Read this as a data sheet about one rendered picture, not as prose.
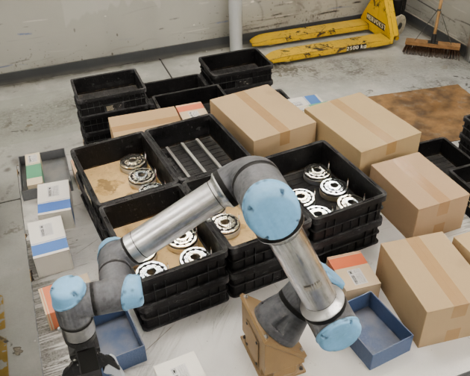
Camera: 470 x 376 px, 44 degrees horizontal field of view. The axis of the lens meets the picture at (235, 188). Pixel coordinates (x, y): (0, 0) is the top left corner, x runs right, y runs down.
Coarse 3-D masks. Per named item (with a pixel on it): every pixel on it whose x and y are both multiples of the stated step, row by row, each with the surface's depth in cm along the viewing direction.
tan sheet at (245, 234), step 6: (228, 210) 207; (234, 210) 207; (240, 210) 207; (240, 216) 204; (240, 222) 202; (240, 228) 199; (246, 228) 199; (240, 234) 197; (246, 234) 197; (252, 234) 196; (228, 240) 194; (234, 240) 194; (240, 240) 194; (246, 240) 194
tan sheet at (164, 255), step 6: (138, 222) 203; (120, 228) 200; (126, 228) 200; (132, 228) 200; (120, 234) 198; (198, 240) 195; (198, 246) 192; (162, 252) 190; (168, 252) 190; (162, 258) 188; (168, 258) 188; (174, 258) 188; (168, 264) 186; (174, 264) 186
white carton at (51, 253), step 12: (60, 216) 213; (36, 228) 208; (48, 228) 207; (60, 228) 207; (36, 240) 202; (48, 240) 202; (60, 240) 202; (36, 252) 198; (48, 252) 197; (60, 252) 198; (36, 264) 197; (48, 264) 199; (60, 264) 201; (72, 264) 203
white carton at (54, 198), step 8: (40, 184) 229; (48, 184) 229; (56, 184) 229; (64, 184) 229; (40, 192) 225; (48, 192) 224; (56, 192) 224; (64, 192) 224; (40, 200) 221; (48, 200) 221; (56, 200) 221; (64, 200) 221; (72, 200) 234; (40, 208) 217; (48, 208) 217; (56, 208) 217; (64, 208) 216; (72, 208) 226; (40, 216) 214; (48, 216) 215; (64, 216) 217; (72, 216) 218; (64, 224) 219; (72, 224) 220
